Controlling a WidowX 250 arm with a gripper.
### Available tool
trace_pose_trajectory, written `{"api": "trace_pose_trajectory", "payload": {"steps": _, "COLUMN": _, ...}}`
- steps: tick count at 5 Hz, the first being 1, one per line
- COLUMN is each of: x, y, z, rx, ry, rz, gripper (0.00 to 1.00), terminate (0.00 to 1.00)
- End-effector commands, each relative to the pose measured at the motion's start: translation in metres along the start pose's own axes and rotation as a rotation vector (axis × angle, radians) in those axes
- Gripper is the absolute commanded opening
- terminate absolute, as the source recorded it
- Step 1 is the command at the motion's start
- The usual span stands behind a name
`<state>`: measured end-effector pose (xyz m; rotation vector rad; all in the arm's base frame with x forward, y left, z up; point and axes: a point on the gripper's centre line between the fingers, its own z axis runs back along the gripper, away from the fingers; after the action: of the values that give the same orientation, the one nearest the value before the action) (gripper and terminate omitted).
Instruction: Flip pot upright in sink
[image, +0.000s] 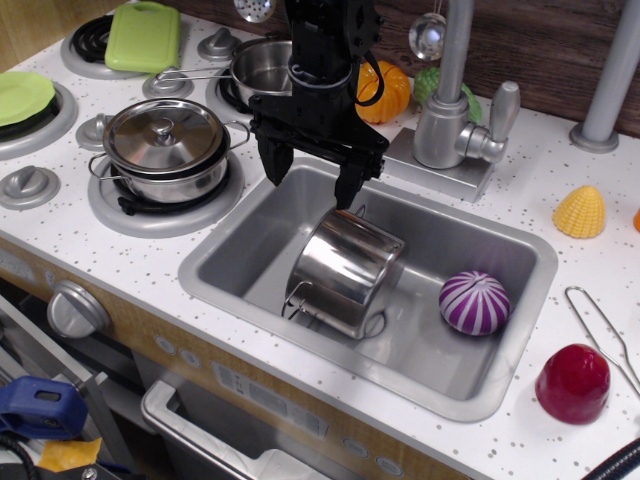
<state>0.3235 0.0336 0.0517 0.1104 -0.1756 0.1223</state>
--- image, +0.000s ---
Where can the grey countertop knob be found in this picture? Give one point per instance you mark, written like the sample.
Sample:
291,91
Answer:
167,85
28,187
218,47
89,135

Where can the grey countertop knob back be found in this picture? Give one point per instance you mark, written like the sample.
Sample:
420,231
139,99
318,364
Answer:
218,47

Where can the hanging steel ladle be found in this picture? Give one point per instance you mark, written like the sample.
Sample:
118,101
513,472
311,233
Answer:
426,34

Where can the steel pot with lid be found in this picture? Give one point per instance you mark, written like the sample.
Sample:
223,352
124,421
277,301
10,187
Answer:
166,150

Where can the orange toy pumpkin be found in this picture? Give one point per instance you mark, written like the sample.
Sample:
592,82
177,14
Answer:
395,98

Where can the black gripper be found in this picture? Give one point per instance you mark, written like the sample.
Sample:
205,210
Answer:
323,124

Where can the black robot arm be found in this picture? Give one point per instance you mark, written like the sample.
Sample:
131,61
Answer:
330,39

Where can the grey countertop knob centre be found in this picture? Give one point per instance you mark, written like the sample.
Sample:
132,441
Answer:
167,85

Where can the grey stove burner front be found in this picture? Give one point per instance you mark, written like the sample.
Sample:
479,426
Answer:
124,213

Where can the purple striped toy onion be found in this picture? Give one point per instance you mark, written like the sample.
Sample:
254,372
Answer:
474,303

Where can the yellow toy corn piece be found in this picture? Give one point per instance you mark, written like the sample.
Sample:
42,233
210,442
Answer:
581,214

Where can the oven door handle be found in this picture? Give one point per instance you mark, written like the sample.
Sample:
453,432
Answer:
273,464

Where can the red toy apple half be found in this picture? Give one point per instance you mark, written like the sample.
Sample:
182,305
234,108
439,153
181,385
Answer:
574,385

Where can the green toy vegetable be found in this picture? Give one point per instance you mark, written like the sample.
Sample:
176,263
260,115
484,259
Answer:
426,82

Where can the grey toy sink basin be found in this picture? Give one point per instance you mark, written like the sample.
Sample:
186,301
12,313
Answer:
243,265

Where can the grey stove knob front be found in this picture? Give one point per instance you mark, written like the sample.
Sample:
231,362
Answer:
73,312

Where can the green cutting board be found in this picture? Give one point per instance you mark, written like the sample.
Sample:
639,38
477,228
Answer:
144,37

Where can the steel saucepan with wire handle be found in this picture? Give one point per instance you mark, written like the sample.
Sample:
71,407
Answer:
258,68

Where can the grey post right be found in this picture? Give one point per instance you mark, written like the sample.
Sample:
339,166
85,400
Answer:
596,134

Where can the hanging slotted spoon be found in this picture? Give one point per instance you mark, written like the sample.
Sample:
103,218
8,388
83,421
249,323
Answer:
255,11

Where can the blue clamp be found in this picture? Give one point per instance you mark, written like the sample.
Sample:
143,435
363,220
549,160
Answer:
39,408

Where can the silver toy faucet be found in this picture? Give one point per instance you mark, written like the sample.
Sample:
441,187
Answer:
447,151

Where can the yellow tape piece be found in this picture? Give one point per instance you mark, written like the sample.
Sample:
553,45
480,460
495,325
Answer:
62,455

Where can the grey countertop knob left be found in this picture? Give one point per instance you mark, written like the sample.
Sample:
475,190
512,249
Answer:
28,187

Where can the grey countertop knob middle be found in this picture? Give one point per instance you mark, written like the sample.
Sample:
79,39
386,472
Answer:
89,135

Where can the grey stove burner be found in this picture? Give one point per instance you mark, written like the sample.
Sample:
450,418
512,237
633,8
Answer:
47,134
124,213
84,51

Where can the green toy plate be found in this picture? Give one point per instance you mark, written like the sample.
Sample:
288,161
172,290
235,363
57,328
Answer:
23,95

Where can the grey stove burner far left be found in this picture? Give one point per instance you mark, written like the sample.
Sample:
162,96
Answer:
47,134

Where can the grey stove burner back left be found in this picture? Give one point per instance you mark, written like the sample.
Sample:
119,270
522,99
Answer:
84,51

